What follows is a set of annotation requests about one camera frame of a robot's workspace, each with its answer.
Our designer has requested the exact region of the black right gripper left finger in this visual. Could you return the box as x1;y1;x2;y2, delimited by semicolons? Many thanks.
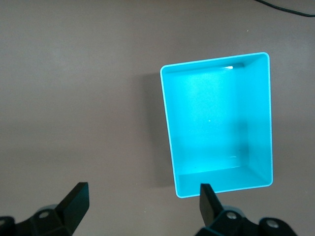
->
0;181;90;236

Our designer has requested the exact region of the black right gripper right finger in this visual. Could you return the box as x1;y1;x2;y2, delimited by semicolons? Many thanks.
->
196;183;297;236

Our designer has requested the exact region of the teal plastic bin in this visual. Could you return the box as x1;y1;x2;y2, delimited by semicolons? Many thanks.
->
159;52;274;199

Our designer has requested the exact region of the black looped table cable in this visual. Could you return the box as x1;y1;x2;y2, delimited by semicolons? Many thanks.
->
254;0;315;18

